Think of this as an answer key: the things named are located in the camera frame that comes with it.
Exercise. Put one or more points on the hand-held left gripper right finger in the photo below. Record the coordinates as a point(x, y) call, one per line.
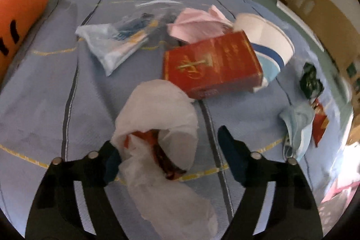
point(231, 151)

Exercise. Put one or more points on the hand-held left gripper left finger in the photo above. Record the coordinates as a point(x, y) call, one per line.
point(113, 165)

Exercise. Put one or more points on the white tissue paper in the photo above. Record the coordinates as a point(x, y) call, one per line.
point(166, 116)

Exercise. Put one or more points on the dark green wrapper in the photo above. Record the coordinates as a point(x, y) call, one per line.
point(310, 81)

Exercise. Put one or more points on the clear blue-printed plastic bag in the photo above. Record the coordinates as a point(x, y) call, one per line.
point(112, 43)

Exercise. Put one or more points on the dark red snack wrapper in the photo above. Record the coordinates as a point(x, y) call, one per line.
point(166, 161)

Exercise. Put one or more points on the light blue face mask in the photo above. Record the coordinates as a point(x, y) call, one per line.
point(298, 122)

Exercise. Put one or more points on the blue checked blanket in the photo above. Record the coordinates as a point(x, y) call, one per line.
point(70, 93)

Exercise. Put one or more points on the red cardboard box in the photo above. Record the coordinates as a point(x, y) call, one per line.
point(213, 65)

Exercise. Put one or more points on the red torn wrapper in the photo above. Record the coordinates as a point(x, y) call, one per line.
point(319, 124)

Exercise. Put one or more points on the white blue-striped paper cup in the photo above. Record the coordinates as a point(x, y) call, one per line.
point(270, 40)

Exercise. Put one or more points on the pink crumpled paper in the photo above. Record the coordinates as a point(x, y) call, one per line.
point(197, 25)

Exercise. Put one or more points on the orange carrot plush pillow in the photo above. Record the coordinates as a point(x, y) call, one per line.
point(19, 12)

